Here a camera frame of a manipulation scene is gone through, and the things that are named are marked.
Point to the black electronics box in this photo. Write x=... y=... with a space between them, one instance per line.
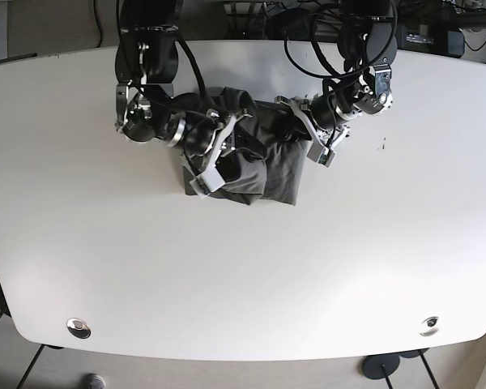
x=436 y=39

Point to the black round stand base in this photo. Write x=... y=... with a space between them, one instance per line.
x=380 y=366

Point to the chrome table grommet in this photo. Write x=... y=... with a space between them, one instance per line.
x=429 y=326
x=78 y=328

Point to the grey sneaker shoe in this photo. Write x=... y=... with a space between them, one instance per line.
x=94 y=381

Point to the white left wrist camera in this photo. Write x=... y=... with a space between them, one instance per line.
x=321 y=154

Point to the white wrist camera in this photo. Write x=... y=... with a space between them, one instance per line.
x=207 y=182
x=321 y=154

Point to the black power adapter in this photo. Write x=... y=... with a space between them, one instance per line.
x=293 y=25

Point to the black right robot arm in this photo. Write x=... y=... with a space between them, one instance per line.
x=151 y=49

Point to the left chrome table grommet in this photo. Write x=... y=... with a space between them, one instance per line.
x=78 y=328

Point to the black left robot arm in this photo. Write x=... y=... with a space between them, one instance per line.
x=365 y=36

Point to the light teal T-shirt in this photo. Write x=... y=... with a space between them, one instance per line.
x=269 y=163

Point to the right chrome table grommet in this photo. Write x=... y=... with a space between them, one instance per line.
x=429 y=326

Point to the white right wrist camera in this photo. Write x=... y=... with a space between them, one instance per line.
x=207 y=182

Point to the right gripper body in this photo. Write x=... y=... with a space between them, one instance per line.
x=213 y=131

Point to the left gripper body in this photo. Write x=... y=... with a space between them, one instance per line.
x=326 y=117

